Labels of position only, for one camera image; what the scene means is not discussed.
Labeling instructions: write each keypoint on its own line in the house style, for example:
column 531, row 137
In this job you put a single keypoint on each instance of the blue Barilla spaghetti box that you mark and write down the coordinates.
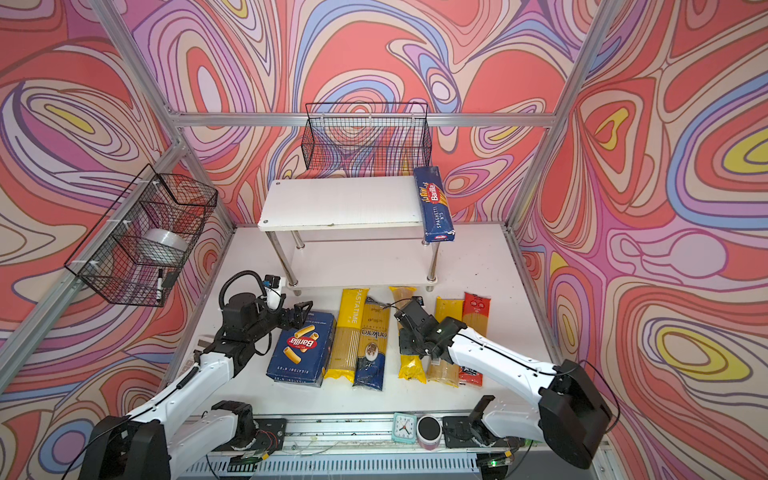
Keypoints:
column 437, row 219

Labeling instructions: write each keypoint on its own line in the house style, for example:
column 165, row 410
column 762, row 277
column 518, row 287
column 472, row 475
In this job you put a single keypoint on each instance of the black wire basket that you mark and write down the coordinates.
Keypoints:
column 366, row 139
column 160, row 220

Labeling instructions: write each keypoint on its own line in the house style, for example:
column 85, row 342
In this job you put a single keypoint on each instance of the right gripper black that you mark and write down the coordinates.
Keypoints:
column 404, row 342

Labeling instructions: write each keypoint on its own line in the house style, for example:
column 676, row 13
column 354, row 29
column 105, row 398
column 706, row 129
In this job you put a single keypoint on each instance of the yellow Pastatime spaghetti bag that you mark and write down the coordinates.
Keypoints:
column 343, row 356

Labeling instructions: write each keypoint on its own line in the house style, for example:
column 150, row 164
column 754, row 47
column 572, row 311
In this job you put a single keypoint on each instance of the blue Barilla rigatoni box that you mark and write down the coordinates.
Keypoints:
column 302, row 355

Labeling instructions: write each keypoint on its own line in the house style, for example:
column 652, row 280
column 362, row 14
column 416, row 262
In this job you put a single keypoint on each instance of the black wire basket back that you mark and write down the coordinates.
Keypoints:
column 366, row 139

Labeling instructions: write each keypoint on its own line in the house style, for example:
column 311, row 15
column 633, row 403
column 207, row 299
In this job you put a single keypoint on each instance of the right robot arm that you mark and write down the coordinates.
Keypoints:
column 568, row 412

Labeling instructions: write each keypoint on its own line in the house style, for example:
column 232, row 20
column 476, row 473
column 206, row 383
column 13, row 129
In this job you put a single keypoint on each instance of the dark blue spaghetti bag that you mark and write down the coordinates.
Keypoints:
column 371, row 355

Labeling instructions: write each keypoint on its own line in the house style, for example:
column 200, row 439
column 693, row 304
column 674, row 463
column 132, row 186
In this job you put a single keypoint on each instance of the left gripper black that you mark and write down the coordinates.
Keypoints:
column 296, row 320

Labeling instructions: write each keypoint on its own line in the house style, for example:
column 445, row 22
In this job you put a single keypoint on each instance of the silver tape roll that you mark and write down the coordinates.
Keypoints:
column 161, row 247

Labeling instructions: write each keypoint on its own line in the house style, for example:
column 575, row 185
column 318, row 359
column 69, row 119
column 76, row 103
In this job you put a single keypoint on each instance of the red noodle bag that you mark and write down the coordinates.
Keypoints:
column 475, row 315

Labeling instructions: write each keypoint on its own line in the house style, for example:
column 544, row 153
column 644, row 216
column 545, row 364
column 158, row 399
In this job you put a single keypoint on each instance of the white two-tier shelf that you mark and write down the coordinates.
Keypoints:
column 349, row 232

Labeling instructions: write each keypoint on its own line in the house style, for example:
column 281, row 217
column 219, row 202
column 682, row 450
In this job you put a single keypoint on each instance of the clear yellow-top spaghetti bag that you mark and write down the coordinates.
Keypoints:
column 443, row 371

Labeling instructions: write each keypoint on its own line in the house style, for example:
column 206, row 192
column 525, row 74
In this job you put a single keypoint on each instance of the black wire basket left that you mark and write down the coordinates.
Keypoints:
column 160, row 220

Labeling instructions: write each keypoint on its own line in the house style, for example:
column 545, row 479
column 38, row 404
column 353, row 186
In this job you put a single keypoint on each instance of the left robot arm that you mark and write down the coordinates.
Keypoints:
column 156, row 440

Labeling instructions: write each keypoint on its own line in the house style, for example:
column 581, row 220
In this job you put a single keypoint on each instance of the teal alarm clock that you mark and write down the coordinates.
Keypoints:
column 404, row 428

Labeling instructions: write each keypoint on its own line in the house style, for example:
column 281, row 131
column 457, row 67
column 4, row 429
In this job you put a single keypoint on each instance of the pink round speaker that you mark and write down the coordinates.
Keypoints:
column 428, row 432

